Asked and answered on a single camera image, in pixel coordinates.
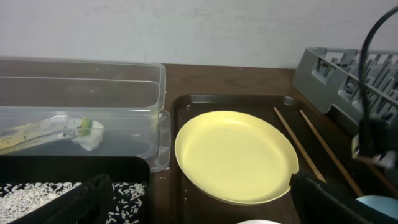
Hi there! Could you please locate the right wooden chopstick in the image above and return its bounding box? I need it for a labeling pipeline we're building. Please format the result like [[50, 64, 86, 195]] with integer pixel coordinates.
[[300, 110, 364, 197]]

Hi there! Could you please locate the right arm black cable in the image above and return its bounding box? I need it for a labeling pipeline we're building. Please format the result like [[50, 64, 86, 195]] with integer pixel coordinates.
[[358, 5, 398, 125]]

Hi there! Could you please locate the white tissue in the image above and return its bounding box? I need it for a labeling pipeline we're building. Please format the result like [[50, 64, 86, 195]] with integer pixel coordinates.
[[72, 121, 104, 151]]

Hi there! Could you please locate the yellow plate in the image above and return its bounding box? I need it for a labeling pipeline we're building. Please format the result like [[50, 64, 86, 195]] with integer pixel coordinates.
[[175, 111, 299, 205]]

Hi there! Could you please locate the wooden chopstick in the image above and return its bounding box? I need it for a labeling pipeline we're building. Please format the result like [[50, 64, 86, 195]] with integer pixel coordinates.
[[274, 107, 326, 183], [300, 110, 364, 197]]

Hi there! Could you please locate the rice pile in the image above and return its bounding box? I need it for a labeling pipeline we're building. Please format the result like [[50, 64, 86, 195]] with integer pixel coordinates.
[[1, 182, 146, 224]]

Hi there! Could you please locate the green snack wrapper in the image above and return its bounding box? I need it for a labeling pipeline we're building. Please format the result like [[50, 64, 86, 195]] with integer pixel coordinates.
[[1, 115, 93, 154]]

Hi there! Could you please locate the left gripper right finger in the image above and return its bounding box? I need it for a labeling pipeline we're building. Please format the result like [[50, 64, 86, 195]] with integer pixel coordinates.
[[289, 172, 397, 224]]

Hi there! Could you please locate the grey dishwasher rack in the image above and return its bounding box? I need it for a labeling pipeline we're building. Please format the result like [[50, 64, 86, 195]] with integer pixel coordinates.
[[292, 47, 397, 135]]

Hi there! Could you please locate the clear plastic bin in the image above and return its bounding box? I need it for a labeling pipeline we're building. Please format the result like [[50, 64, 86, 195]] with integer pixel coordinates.
[[1, 56, 171, 172]]

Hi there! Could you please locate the black waste tray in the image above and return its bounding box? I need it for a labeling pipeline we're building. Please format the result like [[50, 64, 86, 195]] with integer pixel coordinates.
[[1, 156, 150, 223]]

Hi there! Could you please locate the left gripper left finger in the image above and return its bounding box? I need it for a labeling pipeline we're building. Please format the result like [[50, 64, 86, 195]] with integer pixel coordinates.
[[11, 174, 113, 224]]

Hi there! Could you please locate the blue bowl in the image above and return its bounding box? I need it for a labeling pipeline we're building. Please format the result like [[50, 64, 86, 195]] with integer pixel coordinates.
[[357, 195, 398, 219]]

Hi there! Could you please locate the left wooden chopstick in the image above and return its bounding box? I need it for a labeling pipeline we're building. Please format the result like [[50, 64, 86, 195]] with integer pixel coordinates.
[[274, 107, 326, 183]]

